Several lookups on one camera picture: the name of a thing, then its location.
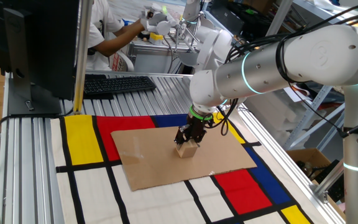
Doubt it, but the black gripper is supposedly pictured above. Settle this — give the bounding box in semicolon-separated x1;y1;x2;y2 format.
173;117;213;147

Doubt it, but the small wooden block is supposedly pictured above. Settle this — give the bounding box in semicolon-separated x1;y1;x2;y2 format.
175;139;200;159

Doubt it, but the bare forearm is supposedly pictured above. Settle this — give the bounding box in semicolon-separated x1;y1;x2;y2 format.
93;23;142;58

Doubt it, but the colour block patterned cloth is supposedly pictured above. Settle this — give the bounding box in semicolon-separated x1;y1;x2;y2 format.
50;112;315;224

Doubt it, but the bare hand of person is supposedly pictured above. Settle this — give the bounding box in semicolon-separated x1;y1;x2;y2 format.
135;17;149;32

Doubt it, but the brown cardboard sheet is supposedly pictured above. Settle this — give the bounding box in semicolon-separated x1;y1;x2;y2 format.
110;123;258;192

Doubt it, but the white foam packing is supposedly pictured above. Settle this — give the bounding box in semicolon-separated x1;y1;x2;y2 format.
244;91;298;147

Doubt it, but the grey metal workbench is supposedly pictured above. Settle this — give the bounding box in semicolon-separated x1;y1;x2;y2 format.
127;39;204;75

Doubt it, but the black keyboard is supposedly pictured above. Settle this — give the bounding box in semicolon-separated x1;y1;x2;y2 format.
83;73;157;100

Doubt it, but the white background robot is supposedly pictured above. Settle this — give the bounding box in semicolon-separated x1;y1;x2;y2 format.
178;0;234;74

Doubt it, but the white chair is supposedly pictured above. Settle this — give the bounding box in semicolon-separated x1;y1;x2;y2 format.
110;49;135;73

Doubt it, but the yellow emergency stop box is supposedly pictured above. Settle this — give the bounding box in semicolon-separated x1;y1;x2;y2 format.
149;31;165;46

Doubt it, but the blue grey shelf rack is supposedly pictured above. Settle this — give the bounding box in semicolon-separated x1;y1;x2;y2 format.
283;0;358;152

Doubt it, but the white orange paper sheet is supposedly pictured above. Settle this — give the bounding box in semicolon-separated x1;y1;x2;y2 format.
283;86;312;103

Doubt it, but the open cardboard box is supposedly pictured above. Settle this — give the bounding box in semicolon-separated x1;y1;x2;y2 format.
286;147;332;183

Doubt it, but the white teleoperation device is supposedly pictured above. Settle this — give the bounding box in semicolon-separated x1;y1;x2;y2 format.
140;2;180;37

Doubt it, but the black equipment case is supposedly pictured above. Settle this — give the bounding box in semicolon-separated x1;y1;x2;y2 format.
202;0;279;41

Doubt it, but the person in white shirt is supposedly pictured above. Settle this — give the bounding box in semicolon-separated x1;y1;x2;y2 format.
85;0;126;72

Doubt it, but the black crate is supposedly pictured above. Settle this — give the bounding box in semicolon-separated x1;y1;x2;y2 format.
314;159;346;203

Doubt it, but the black computer monitor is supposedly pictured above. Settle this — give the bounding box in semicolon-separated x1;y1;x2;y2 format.
0;0;80;116

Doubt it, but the aluminium table edge rail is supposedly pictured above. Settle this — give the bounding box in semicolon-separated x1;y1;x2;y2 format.
236;107;349;224

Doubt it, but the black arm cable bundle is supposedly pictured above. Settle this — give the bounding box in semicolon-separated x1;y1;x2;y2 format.
211;0;358;139

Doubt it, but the aluminium frame strut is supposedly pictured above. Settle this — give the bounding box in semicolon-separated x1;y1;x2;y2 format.
310;158;345;203

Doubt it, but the slanted aluminium post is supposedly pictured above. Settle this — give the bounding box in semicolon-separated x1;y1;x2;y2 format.
265;0;294;37

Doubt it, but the black monitor power cable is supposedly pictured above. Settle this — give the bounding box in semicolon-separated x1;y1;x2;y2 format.
0;107;75;190

